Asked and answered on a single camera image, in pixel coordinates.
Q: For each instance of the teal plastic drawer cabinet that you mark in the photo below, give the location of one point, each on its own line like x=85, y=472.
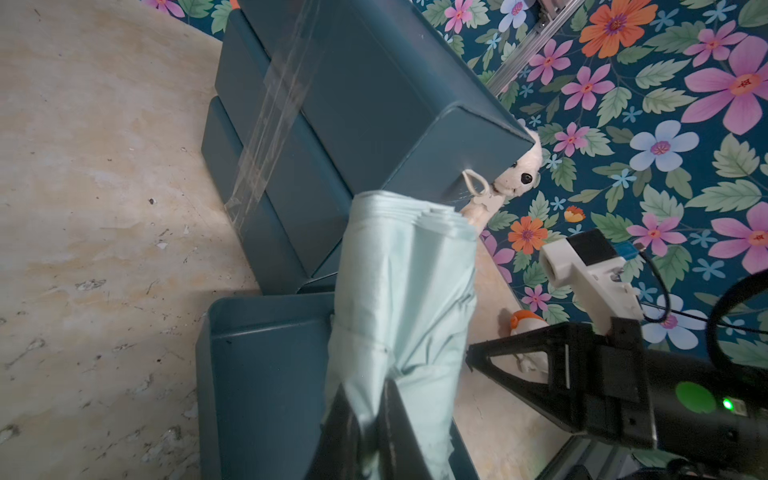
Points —
x=391, y=107

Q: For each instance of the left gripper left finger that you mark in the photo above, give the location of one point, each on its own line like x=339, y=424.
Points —
x=336, y=456

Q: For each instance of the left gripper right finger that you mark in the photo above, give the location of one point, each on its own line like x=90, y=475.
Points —
x=400, y=457

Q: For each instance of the white plush dog toy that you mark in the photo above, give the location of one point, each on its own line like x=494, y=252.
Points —
x=523, y=175

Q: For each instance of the mint green umbrella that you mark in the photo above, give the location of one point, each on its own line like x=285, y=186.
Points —
x=403, y=302

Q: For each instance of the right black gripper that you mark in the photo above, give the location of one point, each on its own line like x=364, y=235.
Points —
x=715, y=416

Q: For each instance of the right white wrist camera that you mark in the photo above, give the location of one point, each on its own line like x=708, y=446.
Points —
x=592, y=266

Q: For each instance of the clear adhesive tape strip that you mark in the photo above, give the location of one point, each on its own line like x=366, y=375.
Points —
x=287, y=82

